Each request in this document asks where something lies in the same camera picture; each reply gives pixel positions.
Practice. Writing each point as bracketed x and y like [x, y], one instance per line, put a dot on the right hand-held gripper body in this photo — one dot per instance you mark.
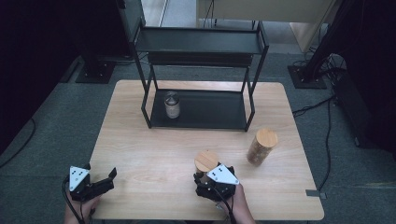
[222, 175]

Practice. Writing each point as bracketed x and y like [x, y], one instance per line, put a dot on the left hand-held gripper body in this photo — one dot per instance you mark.
[77, 180]

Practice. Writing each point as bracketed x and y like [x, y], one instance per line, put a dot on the glass jar with wooden lid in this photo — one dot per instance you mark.
[206, 161]

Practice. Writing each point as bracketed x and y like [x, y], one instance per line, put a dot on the glass jar with brown contents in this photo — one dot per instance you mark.
[258, 152]

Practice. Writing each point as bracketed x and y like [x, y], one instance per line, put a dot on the glass jar with white contents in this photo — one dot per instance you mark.
[172, 109]

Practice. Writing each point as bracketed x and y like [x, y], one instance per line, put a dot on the black metal shelf rack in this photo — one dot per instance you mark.
[202, 43]

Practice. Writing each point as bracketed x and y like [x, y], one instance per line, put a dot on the person's left hand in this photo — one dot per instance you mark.
[81, 211]

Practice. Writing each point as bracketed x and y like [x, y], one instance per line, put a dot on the person's right hand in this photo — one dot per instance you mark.
[241, 202]

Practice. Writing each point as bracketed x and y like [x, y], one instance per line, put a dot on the grey tape strip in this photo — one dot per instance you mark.
[316, 193]

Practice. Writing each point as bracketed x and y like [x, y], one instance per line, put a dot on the dark equipment box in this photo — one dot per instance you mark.
[358, 109]

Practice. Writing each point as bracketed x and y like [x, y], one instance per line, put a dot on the dark upright panel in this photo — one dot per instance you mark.
[129, 15]

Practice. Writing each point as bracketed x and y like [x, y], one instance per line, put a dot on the beige cabinet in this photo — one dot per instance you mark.
[264, 9]

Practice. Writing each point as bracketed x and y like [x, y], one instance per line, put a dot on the black stand with base plate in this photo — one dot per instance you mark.
[95, 73]

